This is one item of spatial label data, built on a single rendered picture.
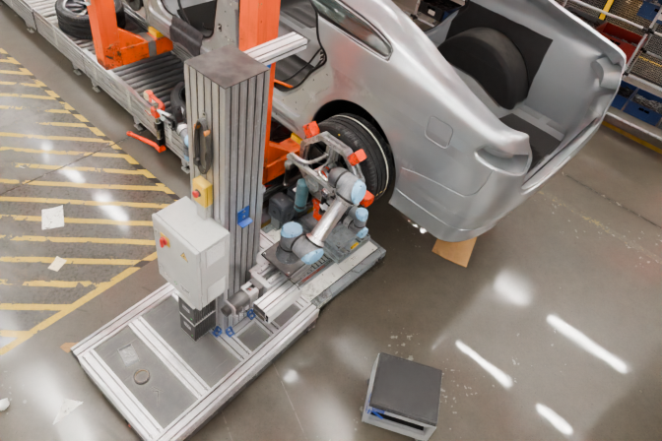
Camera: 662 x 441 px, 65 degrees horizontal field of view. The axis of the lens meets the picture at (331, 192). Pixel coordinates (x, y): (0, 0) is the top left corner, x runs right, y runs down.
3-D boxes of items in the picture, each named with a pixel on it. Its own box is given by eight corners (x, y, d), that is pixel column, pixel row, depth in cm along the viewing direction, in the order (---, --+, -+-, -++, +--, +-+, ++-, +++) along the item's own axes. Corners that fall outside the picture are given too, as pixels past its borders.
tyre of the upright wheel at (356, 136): (327, 96, 364) (320, 170, 407) (303, 107, 350) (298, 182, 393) (402, 139, 332) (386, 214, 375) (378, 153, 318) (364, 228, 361)
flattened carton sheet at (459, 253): (480, 226, 459) (481, 223, 457) (465, 268, 421) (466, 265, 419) (449, 212, 466) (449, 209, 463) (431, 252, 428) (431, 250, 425)
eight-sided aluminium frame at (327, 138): (355, 220, 362) (370, 161, 324) (349, 224, 358) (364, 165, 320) (300, 178, 385) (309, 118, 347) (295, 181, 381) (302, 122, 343)
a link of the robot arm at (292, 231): (291, 231, 300) (293, 216, 291) (306, 245, 294) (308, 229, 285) (275, 241, 293) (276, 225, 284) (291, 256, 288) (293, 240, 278)
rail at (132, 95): (255, 208, 412) (256, 188, 397) (246, 214, 407) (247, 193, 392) (93, 67, 517) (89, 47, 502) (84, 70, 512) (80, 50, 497)
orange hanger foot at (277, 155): (315, 156, 414) (321, 121, 390) (266, 183, 383) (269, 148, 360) (301, 145, 421) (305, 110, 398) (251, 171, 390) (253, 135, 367)
